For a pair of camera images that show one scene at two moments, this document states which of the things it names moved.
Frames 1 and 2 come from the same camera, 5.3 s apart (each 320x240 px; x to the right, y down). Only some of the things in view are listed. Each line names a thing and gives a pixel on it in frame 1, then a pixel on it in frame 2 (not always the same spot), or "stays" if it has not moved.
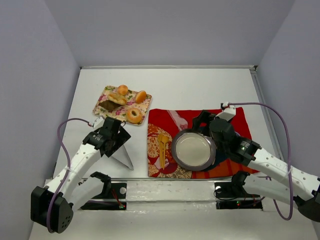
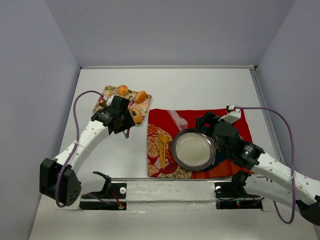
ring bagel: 134,119 stays
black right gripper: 202,121 stays
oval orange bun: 141,97 stays
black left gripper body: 118,141 → 124,121
